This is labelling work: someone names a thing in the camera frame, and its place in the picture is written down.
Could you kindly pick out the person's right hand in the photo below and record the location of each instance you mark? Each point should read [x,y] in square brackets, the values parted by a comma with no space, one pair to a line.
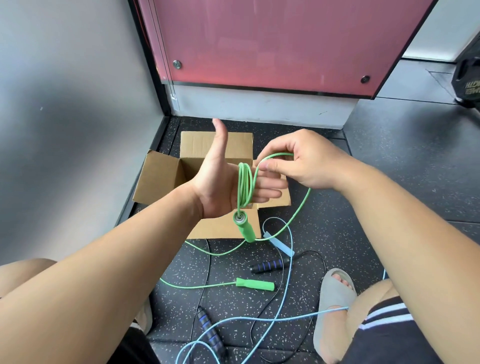
[315,165]

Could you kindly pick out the person's left hand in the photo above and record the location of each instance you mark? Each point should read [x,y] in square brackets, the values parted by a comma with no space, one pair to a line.
[217,187]

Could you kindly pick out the brown cardboard box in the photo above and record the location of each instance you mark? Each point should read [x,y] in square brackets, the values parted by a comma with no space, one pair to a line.
[157,180]

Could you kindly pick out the person's right forearm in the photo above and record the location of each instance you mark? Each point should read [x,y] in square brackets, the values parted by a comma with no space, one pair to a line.
[412,255]

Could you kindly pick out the person's left forearm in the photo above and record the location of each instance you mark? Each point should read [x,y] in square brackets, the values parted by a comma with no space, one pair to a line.
[97,273]

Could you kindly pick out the dark panel bolt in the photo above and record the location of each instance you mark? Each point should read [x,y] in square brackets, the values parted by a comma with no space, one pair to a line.
[365,79]

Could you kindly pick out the pink glass panel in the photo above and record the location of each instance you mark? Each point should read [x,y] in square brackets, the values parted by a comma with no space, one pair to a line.
[281,41]

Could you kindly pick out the grey right slipper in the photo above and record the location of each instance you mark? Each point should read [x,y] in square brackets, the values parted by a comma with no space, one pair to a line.
[333,292]

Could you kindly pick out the silver panel bolt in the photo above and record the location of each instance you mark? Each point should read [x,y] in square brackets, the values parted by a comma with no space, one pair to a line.
[177,64]

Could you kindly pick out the black gym equipment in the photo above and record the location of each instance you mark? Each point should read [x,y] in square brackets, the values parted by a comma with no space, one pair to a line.
[467,84]

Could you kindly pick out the black white-striped shorts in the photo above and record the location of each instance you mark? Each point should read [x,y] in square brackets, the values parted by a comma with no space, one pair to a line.
[390,333]

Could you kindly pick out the black wall edge trim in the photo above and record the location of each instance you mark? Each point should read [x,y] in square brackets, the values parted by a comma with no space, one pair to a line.
[147,57]

